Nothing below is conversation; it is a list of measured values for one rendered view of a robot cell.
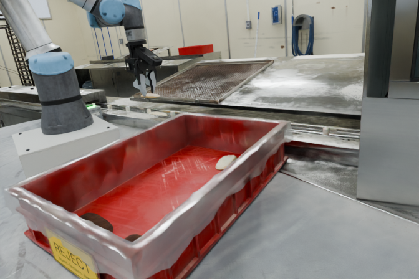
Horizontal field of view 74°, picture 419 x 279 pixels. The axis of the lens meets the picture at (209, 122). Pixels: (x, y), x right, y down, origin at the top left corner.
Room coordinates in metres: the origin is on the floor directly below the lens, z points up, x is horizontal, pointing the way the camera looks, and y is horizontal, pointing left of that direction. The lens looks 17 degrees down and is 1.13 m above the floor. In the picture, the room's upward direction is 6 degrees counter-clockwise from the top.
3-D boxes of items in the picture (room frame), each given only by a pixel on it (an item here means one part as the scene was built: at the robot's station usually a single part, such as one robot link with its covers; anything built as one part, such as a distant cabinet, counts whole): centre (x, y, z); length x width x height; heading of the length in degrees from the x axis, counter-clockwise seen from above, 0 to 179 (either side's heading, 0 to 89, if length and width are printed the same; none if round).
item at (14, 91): (1.78, 1.07, 0.89); 1.25 x 0.18 x 0.09; 51
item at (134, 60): (1.13, 0.25, 1.08); 0.09 x 0.08 x 0.12; 51
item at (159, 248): (0.52, 0.08, 0.88); 0.49 x 0.34 x 0.10; 144
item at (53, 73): (0.87, 0.46, 1.07); 0.13 x 0.12 x 0.14; 27
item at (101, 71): (5.24, 1.13, 0.51); 3.00 x 1.26 x 1.03; 51
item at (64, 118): (0.87, 0.45, 0.95); 0.15 x 0.15 x 0.10
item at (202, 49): (4.92, 0.10, 0.94); 0.51 x 0.36 x 0.13; 55
